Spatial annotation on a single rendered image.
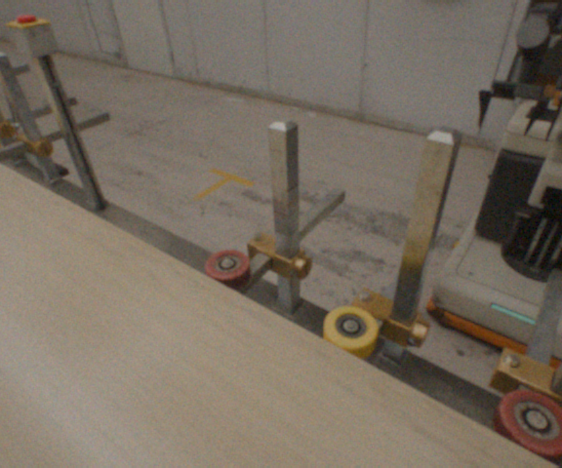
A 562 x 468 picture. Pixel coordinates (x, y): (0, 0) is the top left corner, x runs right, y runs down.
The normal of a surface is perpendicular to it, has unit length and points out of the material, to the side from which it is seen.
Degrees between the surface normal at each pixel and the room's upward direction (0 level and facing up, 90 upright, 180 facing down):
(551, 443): 0
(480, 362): 0
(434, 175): 90
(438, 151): 90
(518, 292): 0
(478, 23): 90
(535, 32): 62
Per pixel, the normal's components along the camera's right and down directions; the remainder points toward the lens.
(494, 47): -0.59, 0.52
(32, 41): 0.81, 0.34
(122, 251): -0.04, -0.79
